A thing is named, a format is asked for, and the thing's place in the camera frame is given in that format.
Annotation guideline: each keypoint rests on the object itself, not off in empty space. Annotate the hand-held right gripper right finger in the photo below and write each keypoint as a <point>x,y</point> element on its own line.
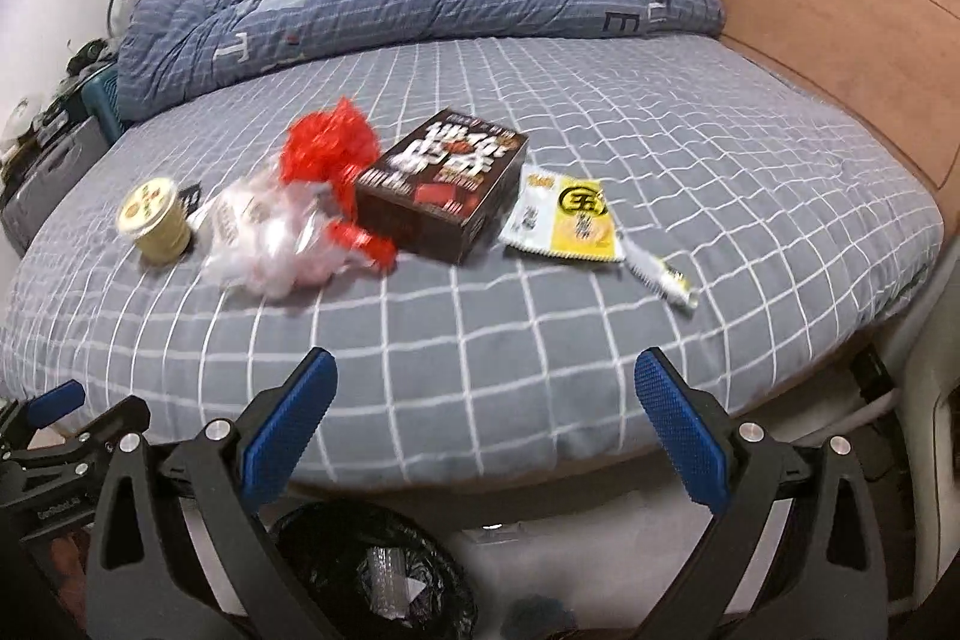
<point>682,430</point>

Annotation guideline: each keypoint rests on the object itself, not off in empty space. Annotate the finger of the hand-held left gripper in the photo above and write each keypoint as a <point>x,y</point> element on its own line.
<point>56,398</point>
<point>105,434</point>

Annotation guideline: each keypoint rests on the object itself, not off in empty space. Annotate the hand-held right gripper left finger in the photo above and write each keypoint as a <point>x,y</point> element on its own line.
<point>292,430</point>

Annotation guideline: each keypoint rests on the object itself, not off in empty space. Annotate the black trash bin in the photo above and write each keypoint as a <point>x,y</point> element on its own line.
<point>322,535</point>

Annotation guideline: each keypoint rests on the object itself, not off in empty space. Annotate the clear plastic bag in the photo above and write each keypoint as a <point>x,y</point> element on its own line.
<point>262,242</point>

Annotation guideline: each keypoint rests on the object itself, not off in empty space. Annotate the yellow snack packet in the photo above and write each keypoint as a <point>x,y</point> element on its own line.
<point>577,220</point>

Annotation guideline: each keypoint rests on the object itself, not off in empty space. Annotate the brown cookie box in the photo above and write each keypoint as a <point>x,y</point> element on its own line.
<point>442,183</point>

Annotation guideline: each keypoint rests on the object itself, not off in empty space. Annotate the red plastic bag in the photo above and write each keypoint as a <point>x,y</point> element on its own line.
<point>330,141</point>

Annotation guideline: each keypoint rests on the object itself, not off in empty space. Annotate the small white wrapper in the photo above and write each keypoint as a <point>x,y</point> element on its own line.
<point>664,276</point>

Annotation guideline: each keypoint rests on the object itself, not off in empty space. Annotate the grey checked bed sheet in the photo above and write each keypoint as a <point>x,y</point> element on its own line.
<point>525,325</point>

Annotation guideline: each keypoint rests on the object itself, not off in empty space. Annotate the round cream tin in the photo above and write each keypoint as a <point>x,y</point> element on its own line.
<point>154,227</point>

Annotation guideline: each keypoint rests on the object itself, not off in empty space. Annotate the grey storage box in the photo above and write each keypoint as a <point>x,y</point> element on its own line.
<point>52,175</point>

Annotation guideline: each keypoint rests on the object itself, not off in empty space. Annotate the small black packet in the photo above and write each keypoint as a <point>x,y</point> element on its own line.
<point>191,197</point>

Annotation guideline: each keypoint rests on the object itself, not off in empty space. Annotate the white plastic furniture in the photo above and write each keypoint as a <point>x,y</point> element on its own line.
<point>930,445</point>

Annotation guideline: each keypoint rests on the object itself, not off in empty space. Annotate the teal box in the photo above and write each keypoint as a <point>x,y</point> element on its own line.
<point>105,100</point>

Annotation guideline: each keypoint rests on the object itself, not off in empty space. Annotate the dark bedside clutter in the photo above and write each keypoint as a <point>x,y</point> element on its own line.
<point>82,59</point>

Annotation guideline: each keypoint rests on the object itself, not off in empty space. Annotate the blue checked quilt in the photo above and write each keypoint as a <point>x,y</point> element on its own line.
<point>360,10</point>

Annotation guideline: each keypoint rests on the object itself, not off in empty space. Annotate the wooden headboard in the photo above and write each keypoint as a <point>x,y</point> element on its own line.
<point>840,25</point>

